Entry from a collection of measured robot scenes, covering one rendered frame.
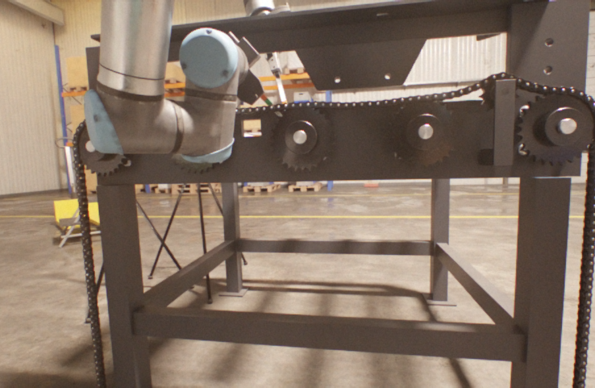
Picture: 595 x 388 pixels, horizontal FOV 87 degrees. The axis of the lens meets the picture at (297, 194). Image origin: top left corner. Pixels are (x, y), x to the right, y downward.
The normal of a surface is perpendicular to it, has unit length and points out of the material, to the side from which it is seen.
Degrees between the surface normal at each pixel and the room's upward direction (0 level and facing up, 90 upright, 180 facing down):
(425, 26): 90
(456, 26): 90
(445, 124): 90
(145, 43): 118
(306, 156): 90
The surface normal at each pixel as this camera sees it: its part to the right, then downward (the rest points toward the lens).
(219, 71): 0.04, 0.21
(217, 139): 0.65, 0.33
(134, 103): 0.49, 0.53
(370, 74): -0.17, 0.11
